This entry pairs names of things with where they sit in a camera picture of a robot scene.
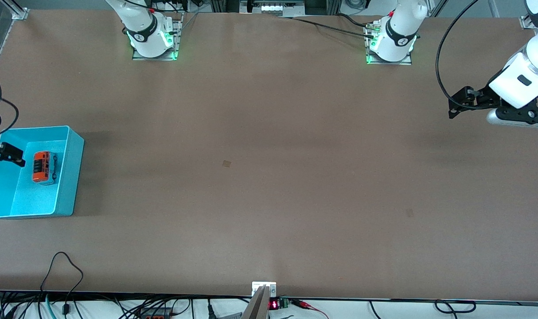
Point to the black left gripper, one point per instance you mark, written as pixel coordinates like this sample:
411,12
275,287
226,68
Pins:
484,98

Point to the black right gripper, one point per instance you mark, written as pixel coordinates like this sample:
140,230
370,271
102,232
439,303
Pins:
3,152

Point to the orange toy bus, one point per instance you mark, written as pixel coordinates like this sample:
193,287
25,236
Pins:
43,166

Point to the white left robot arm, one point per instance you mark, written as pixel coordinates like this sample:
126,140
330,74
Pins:
521,79

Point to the blue plastic box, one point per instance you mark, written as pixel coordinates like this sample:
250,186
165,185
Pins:
69,177

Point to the white lit power strip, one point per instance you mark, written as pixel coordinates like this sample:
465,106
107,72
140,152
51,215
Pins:
278,7

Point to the black power plug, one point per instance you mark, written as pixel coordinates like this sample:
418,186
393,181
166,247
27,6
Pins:
210,310

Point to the red clip leads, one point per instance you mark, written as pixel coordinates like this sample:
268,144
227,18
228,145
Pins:
302,304

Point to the red LED display board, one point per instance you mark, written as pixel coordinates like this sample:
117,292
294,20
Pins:
274,305

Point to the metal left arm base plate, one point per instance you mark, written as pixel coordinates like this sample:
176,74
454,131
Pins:
386,63

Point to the metal corner bracket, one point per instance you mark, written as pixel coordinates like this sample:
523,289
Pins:
21,13
527,22

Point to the aluminium frame post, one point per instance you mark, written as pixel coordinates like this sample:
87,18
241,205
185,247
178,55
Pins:
335,5
213,5

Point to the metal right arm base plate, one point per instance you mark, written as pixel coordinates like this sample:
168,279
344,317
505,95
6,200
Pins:
177,35

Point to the white mounting bracket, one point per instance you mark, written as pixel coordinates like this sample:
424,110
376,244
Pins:
256,285

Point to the grey camera mount bar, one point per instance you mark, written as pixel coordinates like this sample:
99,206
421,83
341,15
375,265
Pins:
258,308

